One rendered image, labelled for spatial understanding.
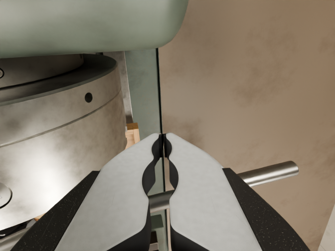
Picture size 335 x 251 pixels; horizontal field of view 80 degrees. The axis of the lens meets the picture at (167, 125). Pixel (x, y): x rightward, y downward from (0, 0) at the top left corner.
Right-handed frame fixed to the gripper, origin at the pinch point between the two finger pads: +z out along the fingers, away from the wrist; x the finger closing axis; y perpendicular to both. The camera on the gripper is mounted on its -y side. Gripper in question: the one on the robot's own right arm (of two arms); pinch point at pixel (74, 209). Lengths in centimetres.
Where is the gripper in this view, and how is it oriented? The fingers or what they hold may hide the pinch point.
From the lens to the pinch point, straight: 47.2
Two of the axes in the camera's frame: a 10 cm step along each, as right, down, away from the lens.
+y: 0.2, 8.8, 4.7
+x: 2.0, 4.6, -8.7
